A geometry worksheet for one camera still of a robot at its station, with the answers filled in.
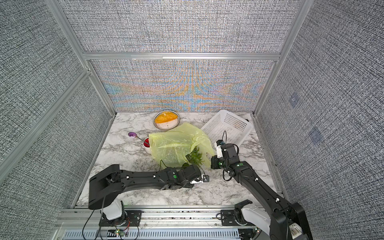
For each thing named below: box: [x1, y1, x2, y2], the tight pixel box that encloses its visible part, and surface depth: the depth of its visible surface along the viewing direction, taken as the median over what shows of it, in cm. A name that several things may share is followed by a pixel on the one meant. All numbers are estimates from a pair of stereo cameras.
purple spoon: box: [128, 132, 150, 145], surface depth 94 cm
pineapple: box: [182, 146, 205, 167], surface depth 90 cm
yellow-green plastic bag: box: [149, 122, 215, 168], surface depth 87 cm
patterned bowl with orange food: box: [153, 110, 181, 130], surface depth 112 cm
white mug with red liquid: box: [142, 137, 152, 154], surface depth 95 cm
